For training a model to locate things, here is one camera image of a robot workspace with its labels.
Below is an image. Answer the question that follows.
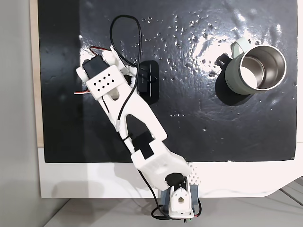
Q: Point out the black oval camera box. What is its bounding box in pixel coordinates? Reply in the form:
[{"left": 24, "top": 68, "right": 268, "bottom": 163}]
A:
[{"left": 136, "top": 60, "right": 160, "bottom": 104}]

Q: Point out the black camera cable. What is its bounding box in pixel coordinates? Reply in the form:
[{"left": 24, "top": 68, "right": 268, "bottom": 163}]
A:
[{"left": 109, "top": 15, "right": 164, "bottom": 220}]

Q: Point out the black table mat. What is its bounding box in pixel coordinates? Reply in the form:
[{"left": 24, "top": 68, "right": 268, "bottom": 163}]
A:
[{"left": 37, "top": 0, "right": 298, "bottom": 164}]

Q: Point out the pale green steel mug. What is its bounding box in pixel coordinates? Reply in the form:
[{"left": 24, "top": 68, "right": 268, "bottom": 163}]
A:
[{"left": 214, "top": 37, "right": 287, "bottom": 96}]

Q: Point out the pale wooden board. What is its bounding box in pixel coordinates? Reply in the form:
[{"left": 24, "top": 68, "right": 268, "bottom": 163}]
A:
[{"left": 29, "top": 0, "right": 44, "bottom": 148}]

